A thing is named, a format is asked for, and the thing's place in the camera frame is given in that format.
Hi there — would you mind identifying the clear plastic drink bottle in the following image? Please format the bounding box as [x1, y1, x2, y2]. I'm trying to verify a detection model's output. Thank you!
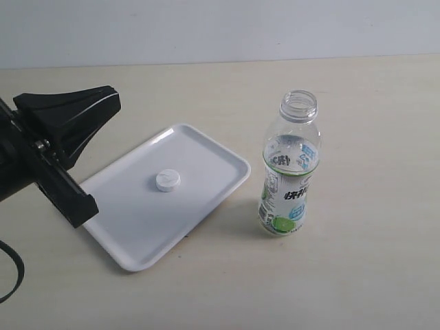
[258, 90, 321, 236]

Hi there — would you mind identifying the white bottle cap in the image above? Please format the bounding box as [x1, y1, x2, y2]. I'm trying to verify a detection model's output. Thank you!
[155, 168, 181, 193]

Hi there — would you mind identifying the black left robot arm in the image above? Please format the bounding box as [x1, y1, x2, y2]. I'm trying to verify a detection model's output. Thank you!
[1, 85, 121, 228]

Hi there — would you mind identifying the white rectangular plastic tray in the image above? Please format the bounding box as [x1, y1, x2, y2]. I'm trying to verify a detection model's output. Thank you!
[82, 124, 251, 272]

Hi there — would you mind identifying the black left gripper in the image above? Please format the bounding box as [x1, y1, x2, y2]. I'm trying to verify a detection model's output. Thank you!
[1, 85, 121, 228]

